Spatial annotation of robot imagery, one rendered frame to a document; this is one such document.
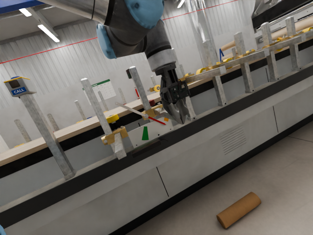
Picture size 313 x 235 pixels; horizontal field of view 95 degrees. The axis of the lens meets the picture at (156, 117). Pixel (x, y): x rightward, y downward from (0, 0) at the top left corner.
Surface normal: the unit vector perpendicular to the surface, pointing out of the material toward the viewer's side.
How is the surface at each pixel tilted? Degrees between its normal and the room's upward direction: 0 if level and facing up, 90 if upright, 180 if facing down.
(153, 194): 90
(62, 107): 90
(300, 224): 0
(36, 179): 90
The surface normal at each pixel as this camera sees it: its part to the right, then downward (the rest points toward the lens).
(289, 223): -0.35, -0.91
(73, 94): 0.24, 0.13
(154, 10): 0.56, 0.00
